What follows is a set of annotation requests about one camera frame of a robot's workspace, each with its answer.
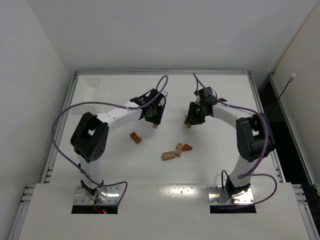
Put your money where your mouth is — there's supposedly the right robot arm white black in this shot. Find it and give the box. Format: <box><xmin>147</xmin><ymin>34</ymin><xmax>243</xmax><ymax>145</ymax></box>
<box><xmin>184</xmin><ymin>87</ymin><xmax>275</xmax><ymax>197</ymax></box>

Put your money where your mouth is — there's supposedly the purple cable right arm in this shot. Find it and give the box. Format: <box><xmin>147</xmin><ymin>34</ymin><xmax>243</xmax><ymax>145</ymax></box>
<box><xmin>191</xmin><ymin>72</ymin><xmax>278</xmax><ymax>209</ymax></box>

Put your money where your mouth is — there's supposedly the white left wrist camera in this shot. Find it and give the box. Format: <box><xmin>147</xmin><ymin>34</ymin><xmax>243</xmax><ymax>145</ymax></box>
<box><xmin>161</xmin><ymin>91</ymin><xmax>168</xmax><ymax>98</ymax></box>

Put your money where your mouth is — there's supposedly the red wire under base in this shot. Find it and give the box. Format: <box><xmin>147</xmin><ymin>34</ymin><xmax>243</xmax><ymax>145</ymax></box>
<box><xmin>93</xmin><ymin>201</ymin><xmax>108</xmax><ymax>215</ymax></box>

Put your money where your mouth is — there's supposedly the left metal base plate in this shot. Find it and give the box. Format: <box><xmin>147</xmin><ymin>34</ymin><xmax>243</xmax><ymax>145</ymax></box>
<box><xmin>73</xmin><ymin>185</ymin><xmax>120</xmax><ymax>207</ymax></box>

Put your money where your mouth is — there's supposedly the metal base plate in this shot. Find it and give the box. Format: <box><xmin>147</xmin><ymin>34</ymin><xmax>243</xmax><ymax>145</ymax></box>
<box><xmin>73</xmin><ymin>185</ymin><xmax>120</xmax><ymax>207</ymax></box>
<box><xmin>207</xmin><ymin>184</ymin><xmax>255</xmax><ymax>207</ymax></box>

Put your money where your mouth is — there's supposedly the light wood cylinder block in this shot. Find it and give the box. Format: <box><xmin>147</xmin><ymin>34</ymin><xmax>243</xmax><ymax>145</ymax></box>
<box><xmin>162</xmin><ymin>151</ymin><xmax>176</xmax><ymax>161</ymax></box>

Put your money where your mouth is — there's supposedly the light wood rectangular block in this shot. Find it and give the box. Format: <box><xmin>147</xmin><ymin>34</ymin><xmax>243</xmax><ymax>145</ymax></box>
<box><xmin>184</xmin><ymin>114</ymin><xmax>193</xmax><ymax>129</ymax></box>

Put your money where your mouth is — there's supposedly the reddish-brown arch wood block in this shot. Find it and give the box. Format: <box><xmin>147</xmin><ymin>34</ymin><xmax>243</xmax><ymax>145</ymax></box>
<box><xmin>130</xmin><ymin>131</ymin><xmax>142</xmax><ymax>144</ymax></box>

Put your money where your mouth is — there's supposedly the black cable white connector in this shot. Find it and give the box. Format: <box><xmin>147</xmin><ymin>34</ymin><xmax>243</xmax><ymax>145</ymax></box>
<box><xmin>271</xmin><ymin>73</ymin><xmax>296</xmax><ymax>112</ymax></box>

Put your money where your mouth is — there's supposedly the light wood letter cube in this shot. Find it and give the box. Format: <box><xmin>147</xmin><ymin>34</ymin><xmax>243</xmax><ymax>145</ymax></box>
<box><xmin>174</xmin><ymin>142</ymin><xmax>185</xmax><ymax>157</ymax></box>

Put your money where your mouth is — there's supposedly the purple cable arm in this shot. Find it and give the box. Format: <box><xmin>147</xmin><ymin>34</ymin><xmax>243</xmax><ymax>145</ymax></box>
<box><xmin>191</xmin><ymin>72</ymin><xmax>278</xmax><ymax>209</ymax></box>
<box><xmin>51</xmin><ymin>75</ymin><xmax>169</xmax><ymax>208</ymax></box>

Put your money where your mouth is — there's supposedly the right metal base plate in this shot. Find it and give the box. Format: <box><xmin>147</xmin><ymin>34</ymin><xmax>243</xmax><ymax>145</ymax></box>
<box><xmin>207</xmin><ymin>184</ymin><xmax>255</xmax><ymax>207</ymax></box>

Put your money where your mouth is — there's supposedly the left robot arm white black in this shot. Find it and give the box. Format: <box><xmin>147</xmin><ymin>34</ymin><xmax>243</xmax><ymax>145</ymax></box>
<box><xmin>70</xmin><ymin>88</ymin><xmax>168</xmax><ymax>197</ymax></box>

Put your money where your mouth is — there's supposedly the aluminium table frame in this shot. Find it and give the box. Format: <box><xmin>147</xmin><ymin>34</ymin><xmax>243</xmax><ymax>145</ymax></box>
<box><xmin>7</xmin><ymin>70</ymin><xmax>320</xmax><ymax>240</ymax></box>

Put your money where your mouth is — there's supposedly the reddish-brown triangular wood block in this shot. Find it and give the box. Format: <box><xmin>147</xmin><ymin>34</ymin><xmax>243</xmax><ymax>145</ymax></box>
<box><xmin>182</xmin><ymin>143</ymin><xmax>193</xmax><ymax>152</ymax></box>

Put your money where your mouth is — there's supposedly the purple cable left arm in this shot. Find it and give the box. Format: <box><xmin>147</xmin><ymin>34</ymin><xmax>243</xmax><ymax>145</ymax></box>
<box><xmin>51</xmin><ymin>75</ymin><xmax>169</xmax><ymax>208</ymax></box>

